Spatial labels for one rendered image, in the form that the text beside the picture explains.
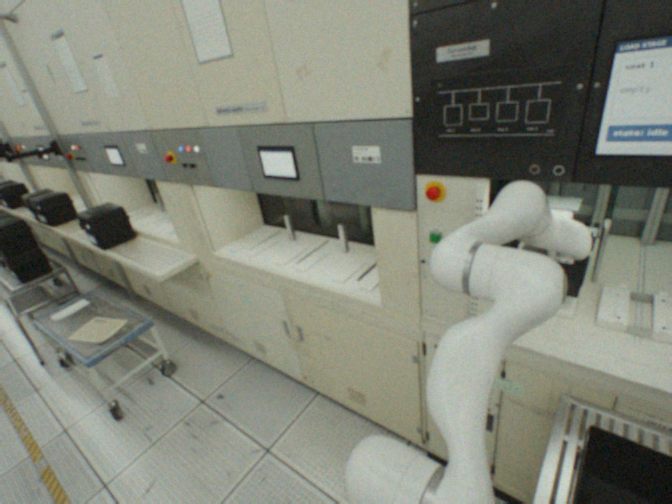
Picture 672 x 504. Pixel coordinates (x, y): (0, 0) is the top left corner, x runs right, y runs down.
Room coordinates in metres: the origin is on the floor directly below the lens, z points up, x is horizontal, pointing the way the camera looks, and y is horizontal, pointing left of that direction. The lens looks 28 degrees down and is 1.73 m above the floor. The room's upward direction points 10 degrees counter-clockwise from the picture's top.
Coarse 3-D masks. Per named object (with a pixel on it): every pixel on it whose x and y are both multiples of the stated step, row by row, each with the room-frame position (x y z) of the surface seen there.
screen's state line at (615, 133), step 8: (608, 128) 0.74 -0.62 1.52; (616, 128) 0.73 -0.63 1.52; (624, 128) 0.72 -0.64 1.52; (632, 128) 0.71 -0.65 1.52; (640, 128) 0.70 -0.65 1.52; (648, 128) 0.69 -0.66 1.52; (656, 128) 0.68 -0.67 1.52; (664, 128) 0.68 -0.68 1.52; (608, 136) 0.73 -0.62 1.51; (616, 136) 0.72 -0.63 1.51; (624, 136) 0.72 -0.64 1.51; (632, 136) 0.71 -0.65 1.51; (640, 136) 0.70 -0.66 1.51; (648, 136) 0.69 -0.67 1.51; (656, 136) 0.68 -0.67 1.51; (664, 136) 0.67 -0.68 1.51
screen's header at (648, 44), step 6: (624, 42) 0.74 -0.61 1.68; (630, 42) 0.73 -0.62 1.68; (636, 42) 0.73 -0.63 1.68; (642, 42) 0.72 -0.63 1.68; (648, 42) 0.71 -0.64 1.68; (654, 42) 0.71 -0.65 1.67; (660, 42) 0.70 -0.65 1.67; (666, 42) 0.70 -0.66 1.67; (618, 48) 0.74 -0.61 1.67; (624, 48) 0.74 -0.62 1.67; (630, 48) 0.73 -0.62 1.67; (636, 48) 0.72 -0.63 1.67; (642, 48) 0.72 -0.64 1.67; (648, 48) 0.71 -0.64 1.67; (654, 48) 0.71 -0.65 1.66
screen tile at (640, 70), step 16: (624, 64) 0.73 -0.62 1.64; (640, 64) 0.72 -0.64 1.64; (656, 64) 0.70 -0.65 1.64; (624, 80) 0.73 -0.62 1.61; (640, 80) 0.71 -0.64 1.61; (656, 80) 0.70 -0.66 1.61; (640, 96) 0.71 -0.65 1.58; (656, 96) 0.69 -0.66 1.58; (624, 112) 0.72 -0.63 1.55; (640, 112) 0.70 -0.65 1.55; (656, 112) 0.69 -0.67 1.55
